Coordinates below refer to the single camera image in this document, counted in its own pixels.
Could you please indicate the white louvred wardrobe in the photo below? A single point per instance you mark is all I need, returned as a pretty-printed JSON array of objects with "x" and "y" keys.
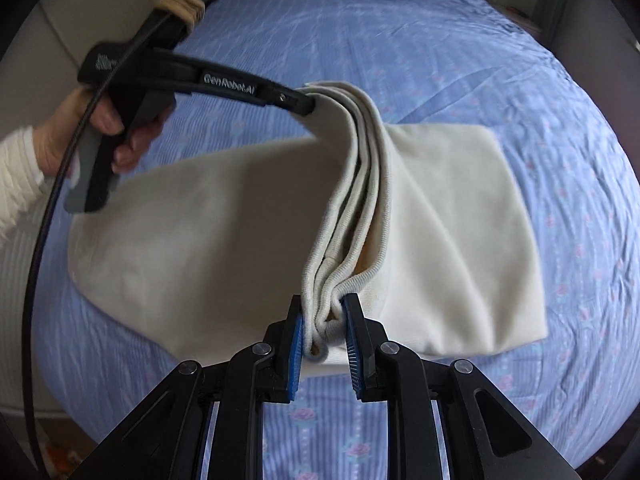
[{"x": 55, "y": 35}]

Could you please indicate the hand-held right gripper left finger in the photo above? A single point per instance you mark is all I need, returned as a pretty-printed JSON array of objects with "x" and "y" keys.
[{"x": 296, "y": 355}]

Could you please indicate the person's left forearm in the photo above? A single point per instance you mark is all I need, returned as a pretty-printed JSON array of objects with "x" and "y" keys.
[{"x": 15, "y": 180}]

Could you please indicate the beige tape wrap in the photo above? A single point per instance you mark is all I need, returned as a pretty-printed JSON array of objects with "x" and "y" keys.
[{"x": 182, "y": 5}]

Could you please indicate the person's left hand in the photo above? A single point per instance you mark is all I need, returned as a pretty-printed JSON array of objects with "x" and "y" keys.
[{"x": 55, "y": 130}]

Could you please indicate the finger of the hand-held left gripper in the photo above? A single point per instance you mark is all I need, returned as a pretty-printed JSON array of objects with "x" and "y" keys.
[{"x": 295, "y": 100}]

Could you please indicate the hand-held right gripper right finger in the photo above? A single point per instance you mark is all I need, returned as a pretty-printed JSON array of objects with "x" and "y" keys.
[{"x": 351, "y": 355}]

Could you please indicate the cream pants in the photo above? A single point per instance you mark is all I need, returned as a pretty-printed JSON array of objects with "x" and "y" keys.
[{"x": 200, "y": 210}]

